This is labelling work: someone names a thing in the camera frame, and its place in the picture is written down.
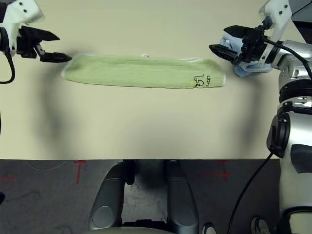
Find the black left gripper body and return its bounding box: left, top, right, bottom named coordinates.
left=17, top=26, right=46, bottom=58

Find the grey robot left leg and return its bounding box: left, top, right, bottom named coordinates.
left=88, top=159, right=135, bottom=232

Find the black hanging cable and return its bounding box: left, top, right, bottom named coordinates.
left=228, top=151, right=275, bottom=234

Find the grey robot right leg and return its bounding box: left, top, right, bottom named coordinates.
left=165, top=159, right=200, bottom=234

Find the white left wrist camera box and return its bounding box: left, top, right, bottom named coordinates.
left=4, top=0, right=46, bottom=49

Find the black right camera cable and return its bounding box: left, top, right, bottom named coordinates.
left=264, top=39, right=312, bottom=78

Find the grey robot leg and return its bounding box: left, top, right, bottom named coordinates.
left=88, top=159, right=135, bottom=232
left=165, top=159, right=200, bottom=234

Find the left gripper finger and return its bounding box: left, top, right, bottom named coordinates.
left=22, top=26, right=60, bottom=42
left=39, top=51, right=73, bottom=63

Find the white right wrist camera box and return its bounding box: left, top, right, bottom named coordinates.
left=258, top=0, right=292, bottom=43

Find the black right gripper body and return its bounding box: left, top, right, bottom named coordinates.
left=237, top=24, right=268, bottom=65

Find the light blue towel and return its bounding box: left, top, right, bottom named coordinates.
left=218, top=34, right=273, bottom=78

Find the pale robot torso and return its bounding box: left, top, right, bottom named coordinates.
left=114, top=225, right=176, bottom=234

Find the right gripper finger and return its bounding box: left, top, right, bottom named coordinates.
left=223, top=24, right=255, bottom=39
left=209, top=44, right=238, bottom=65

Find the green towel with white trim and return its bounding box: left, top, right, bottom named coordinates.
left=62, top=53, right=227, bottom=90

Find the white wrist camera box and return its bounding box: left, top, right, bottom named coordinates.
left=4, top=0, right=46, bottom=49
left=258, top=0, right=292, bottom=43

